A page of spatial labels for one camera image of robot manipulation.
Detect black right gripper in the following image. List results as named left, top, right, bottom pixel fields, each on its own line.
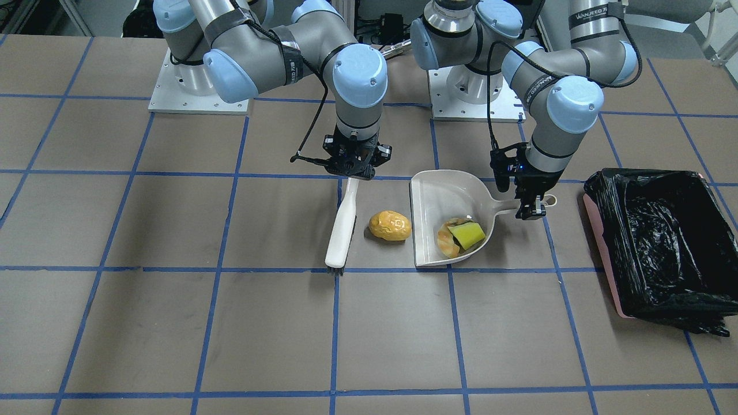
left=322, top=131, right=393, bottom=180

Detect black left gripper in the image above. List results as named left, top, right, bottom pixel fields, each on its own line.
left=509, top=144, right=561, bottom=220

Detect beige plastic dustpan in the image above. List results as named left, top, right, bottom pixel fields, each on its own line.
left=409, top=169, right=522, bottom=267

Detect yellow potato toy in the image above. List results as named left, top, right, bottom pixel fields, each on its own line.
left=369, top=210, right=413, bottom=242

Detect yellow green food scraps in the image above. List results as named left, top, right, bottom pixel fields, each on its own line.
left=436, top=218, right=487, bottom=258

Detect beige hand brush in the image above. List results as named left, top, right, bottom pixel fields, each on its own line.
left=325, top=177, right=359, bottom=276

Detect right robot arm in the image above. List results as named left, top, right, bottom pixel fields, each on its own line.
left=153, top=1, right=391, bottom=180

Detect pink trash bin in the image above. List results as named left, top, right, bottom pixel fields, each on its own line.
left=582, top=194, right=635, bottom=319

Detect black bin liner bag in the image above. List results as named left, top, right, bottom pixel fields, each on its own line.
left=583, top=168, right=737, bottom=337

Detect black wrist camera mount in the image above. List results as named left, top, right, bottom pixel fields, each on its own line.
left=490, top=142, right=528, bottom=193

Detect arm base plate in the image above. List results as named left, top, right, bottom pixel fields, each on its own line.
left=427, top=65, right=526, bottom=123
left=148, top=49, right=250, bottom=115

